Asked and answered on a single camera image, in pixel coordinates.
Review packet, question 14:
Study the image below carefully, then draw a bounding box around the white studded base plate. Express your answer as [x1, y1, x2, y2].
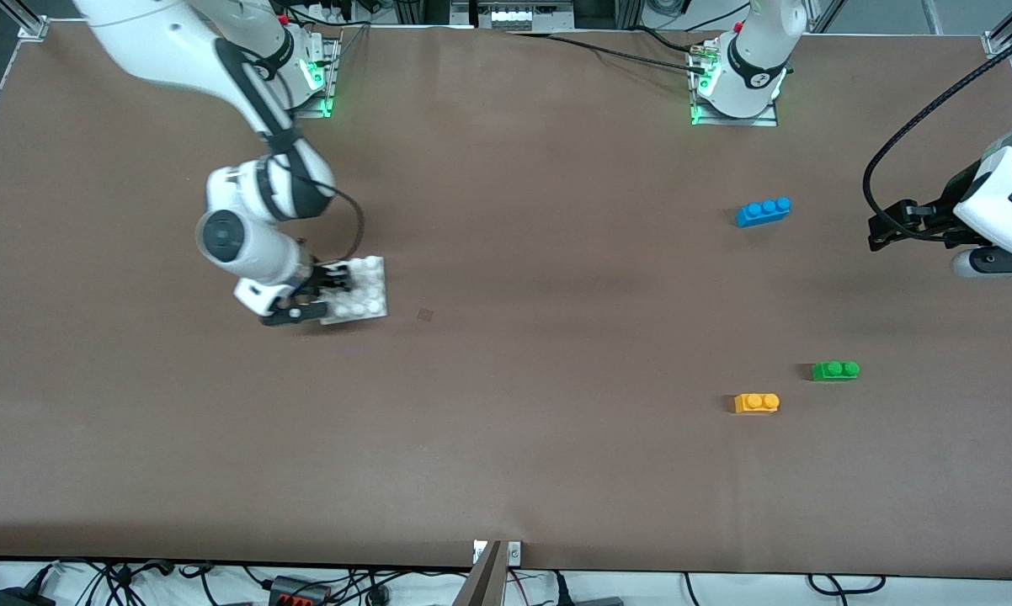
[319, 255, 388, 327]

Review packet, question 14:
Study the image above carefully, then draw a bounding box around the blue three-stud block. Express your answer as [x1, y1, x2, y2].
[735, 197, 793, 229]

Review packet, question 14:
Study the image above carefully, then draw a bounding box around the black orange power adapter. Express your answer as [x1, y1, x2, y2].
[269, 576, 332, 606]

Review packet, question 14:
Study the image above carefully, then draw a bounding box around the white power strip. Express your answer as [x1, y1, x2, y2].
[477, 0, 576, 33]

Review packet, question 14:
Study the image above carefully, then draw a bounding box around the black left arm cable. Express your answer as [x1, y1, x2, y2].
[862, 25, 1012, 247]

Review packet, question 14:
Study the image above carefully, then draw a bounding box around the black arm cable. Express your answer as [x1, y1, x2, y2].
[216, 38, 365, 270]
[862, 25, 1012, 247]

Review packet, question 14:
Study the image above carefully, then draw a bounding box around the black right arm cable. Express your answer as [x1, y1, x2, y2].
[216, 38, 365, 270]

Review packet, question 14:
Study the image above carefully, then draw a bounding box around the white metal bracket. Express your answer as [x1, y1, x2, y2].
[472, 540, 524, 566]

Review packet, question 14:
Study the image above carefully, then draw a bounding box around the grey brown post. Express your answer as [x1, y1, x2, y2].
[454, 541, 507, 606]

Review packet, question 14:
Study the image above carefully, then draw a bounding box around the thick black table cable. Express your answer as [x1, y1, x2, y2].
[506, 30, 713, 75]

